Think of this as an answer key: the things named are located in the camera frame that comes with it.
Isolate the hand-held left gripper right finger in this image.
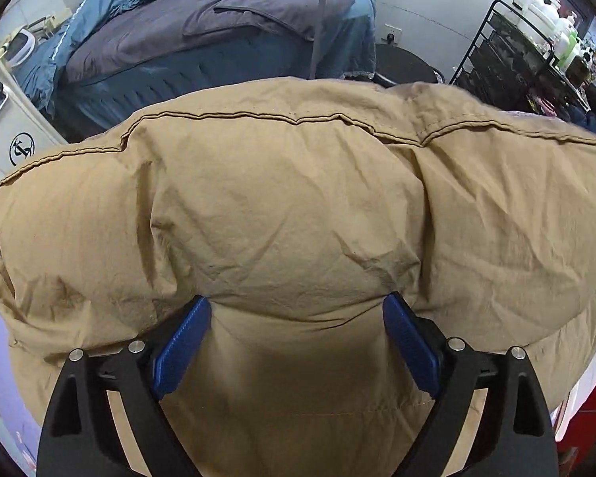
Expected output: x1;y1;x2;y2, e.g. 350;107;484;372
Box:
381;292;559;477

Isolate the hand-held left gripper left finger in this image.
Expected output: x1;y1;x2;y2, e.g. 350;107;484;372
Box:
37;295;213;477

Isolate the purple printed blanket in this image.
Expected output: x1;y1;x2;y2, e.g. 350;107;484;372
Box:
0;243;43;473

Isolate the red box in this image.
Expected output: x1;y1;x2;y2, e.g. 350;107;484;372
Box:
556;392;596;477

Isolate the black round stool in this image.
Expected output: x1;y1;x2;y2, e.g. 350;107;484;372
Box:
372;44;438;87

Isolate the blue quilt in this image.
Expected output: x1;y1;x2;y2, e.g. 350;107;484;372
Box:
15;0;378;132

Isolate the white standing appliance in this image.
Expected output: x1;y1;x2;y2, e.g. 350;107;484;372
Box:
0;27;70;194

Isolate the black metal rack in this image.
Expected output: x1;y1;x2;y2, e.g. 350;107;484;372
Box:
449;0;592;115

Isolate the grey blanket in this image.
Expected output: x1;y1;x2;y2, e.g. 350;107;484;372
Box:
62;0;371;85

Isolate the green plastic bottle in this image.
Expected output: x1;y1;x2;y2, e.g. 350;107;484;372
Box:
556;15;581;71

